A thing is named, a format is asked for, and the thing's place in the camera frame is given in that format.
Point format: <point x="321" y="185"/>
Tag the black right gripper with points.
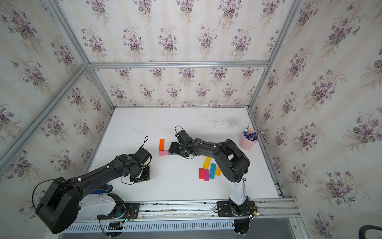
<point x="173" y="147"/>

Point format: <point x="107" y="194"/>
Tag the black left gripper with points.
<point x="146" y="178"/>

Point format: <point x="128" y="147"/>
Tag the pink block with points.
<point x="163" y="153"/>

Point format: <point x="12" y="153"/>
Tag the yellow block group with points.
<point x="206" y="163"/>

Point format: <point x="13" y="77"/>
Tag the magenta block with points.
<point x="206" y="175"/>

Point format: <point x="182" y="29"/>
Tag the blue object behind arm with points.
<point x="106" y="188"/>

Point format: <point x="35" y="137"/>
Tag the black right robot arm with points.
<point x="233" y="163"/>

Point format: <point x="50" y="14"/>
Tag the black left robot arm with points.
<point x="60" y="205"/>

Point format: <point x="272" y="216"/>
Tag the red block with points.
<point x="201" y="173"/>

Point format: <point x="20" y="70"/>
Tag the amber orange block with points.
<point x="218" y="172"/>

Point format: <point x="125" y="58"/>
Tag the pink pen cup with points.
<point x="246" y="143"/>

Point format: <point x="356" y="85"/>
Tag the white vent grille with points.
<point x="150" y="226"/>

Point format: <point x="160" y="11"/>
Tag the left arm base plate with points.
<point x="127" y="211"/>

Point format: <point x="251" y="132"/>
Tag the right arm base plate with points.
<point x="229" y="209"/>

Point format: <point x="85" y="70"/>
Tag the aluminium front rail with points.
<point x="199" y="210"/>

